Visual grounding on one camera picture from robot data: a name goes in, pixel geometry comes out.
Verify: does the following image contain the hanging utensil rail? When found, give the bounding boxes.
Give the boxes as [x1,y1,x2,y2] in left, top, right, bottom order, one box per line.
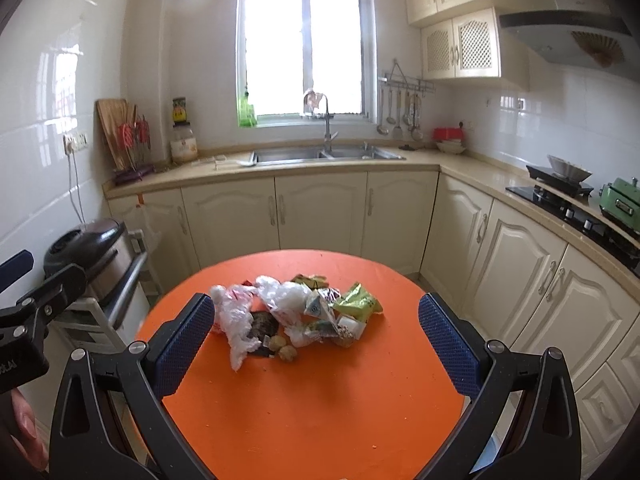
[376,60,436,143]

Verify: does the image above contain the steel wok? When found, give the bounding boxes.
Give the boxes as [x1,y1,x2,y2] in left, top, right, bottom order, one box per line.
[547,155,591,183]

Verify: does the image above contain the window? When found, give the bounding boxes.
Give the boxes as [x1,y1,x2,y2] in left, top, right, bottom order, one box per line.
[236,0,375,126]

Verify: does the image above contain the range hood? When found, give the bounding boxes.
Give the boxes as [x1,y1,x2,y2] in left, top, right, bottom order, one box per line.
[499,0,639,81]

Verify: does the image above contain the wooden cutting board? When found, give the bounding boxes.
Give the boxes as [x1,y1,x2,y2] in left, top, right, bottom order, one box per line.
[96,99,137,171]

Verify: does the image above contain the green snack bag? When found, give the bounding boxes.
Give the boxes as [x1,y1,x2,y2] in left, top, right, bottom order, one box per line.
[332,283,383,324]

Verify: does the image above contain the yellow black bottle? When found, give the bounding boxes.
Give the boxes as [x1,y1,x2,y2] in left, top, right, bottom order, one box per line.
[171,96,188,125]

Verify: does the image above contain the green electric cooker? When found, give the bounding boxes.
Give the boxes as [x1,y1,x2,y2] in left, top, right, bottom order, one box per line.
[599,177,640,234]

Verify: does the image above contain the green dish soap bottle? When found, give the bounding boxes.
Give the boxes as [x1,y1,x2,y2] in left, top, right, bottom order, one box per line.
[238,91,257,128]

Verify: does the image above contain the cream upper cabinets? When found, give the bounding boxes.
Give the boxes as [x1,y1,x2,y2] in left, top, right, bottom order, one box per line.
[406,0,556,90]

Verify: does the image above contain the glass jar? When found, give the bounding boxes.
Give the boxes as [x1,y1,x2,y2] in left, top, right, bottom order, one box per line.
[170,122,198,165]

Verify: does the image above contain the cream cabinets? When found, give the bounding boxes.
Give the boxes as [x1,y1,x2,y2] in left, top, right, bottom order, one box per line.
[406,0,556,90]
[107,165,639,474]

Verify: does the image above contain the brown food scrap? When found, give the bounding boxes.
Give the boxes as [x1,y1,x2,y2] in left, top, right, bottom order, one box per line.
[268,335,297,362]

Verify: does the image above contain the red lidded bowl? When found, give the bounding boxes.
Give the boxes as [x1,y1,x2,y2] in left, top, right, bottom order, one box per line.
[433,122,466,155]

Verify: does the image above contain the wall power socket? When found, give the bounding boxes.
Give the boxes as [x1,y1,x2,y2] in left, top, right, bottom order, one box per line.
[63,132,89,156]

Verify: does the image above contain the black gas stove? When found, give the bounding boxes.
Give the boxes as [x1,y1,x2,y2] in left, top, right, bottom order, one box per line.
[506,166,639,276]

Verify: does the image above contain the person's left hand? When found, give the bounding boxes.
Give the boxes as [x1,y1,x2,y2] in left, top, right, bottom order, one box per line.
[1,388,49,474]

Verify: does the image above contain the cream lower cabinets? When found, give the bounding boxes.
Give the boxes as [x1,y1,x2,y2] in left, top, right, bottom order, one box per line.
[107,165,639,474]

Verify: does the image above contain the white blister pack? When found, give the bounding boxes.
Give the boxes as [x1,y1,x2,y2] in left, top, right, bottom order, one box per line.
[333,315,367,348]

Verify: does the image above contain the stainless steel sink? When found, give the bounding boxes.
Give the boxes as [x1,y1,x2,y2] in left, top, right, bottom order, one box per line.
[248,143,404,165]

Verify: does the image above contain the olive crumpled wrapper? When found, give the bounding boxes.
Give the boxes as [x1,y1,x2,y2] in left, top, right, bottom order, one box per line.
[291,274,330,290]

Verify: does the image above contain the red utensil rack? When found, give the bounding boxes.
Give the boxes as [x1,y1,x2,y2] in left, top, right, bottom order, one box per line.
[114,116,154,186]

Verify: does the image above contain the white red plastic bag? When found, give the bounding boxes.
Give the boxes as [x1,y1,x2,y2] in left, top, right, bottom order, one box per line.
[209,285,262,372]

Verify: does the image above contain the chrome faucet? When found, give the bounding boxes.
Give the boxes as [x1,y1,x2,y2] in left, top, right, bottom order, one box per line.
[303,89,338,155]

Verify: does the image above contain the dark brown wrapper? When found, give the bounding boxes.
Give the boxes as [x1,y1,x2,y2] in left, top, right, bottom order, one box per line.
[248,311,280,358]

